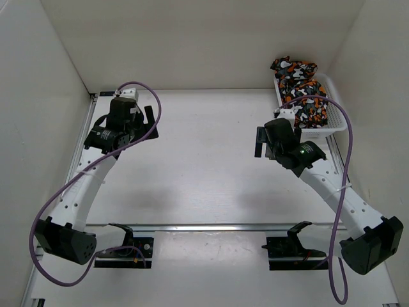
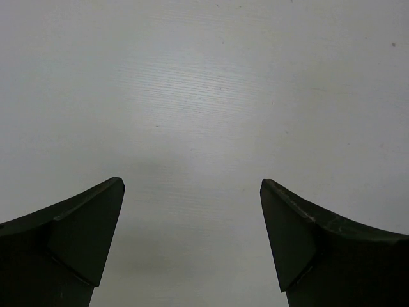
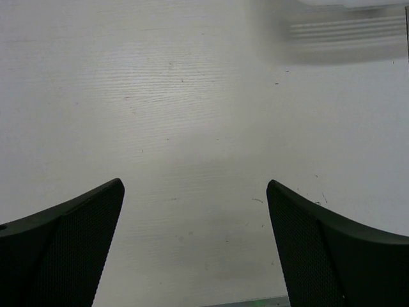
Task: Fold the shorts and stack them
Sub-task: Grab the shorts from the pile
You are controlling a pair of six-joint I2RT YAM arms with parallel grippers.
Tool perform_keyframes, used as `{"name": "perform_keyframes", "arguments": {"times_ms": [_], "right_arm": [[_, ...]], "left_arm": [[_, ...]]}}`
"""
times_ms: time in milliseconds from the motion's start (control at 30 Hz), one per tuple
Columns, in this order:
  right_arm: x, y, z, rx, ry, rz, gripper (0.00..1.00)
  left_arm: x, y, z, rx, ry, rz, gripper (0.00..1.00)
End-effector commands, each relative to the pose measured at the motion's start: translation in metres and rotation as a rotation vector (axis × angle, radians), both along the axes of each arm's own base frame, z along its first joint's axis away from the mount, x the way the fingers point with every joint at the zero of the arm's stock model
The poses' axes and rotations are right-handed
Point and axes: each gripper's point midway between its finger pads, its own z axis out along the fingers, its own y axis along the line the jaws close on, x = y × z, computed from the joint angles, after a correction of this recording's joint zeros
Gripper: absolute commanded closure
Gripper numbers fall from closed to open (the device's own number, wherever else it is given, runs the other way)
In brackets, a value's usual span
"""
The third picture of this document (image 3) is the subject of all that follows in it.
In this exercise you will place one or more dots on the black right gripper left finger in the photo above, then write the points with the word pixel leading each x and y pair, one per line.
pixel 56 257

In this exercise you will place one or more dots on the white plastic mesh basket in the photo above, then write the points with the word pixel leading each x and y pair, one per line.
pixel 314 34

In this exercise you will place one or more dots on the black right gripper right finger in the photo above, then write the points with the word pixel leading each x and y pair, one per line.
pixel 330 260

